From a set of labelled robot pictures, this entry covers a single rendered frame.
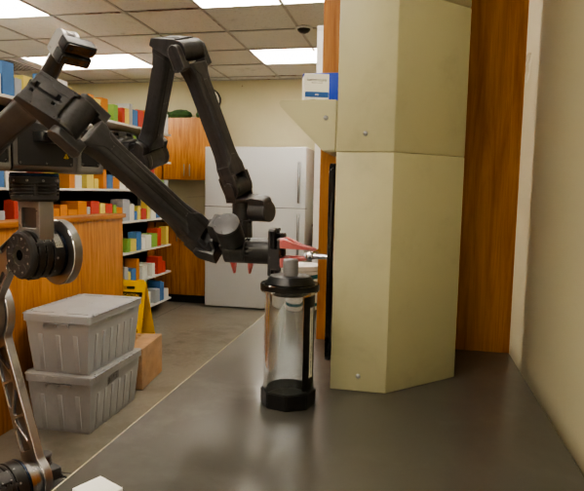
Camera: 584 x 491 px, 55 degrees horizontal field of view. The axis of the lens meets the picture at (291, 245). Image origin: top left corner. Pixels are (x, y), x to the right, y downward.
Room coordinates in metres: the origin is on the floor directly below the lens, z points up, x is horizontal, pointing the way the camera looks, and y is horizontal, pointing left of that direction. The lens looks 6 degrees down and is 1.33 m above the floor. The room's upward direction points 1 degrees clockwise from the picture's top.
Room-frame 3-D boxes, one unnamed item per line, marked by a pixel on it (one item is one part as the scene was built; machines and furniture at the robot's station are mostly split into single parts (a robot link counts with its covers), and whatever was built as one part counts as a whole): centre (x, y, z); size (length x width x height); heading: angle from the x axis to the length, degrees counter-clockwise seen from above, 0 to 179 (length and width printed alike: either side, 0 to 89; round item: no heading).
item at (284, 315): (1.02, 0.00, 1.06); 0.11 x 0.11 x 0.21
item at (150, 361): (3.83, 1.10, 0.14); 0.41 x 0.32 x 0.28; 174
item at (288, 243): (1.23, -0.01, 1.20); 0.09 x 0.07 x 0.07; 78
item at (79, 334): (3.22, 1.18, 0.49); 0.60 x 0.42 x 0.33; 168
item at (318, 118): (1.27, -0.06, 1.46); 0.32 x 0.11 x 0.10; 168
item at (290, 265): (1.02, 0.00, 1.18); 0.09 x 0.09 x 0.07
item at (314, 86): (1.19, -0.04, 1.54); 0.05 x 0.05 x 0.06; 5
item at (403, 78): (1.23, -0.24, 1.33); 0.32 x 0.25 x 0.77; 168
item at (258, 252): (1.24, 0.06, 1.20); 0.07 x 0.07 x 0.10; 78
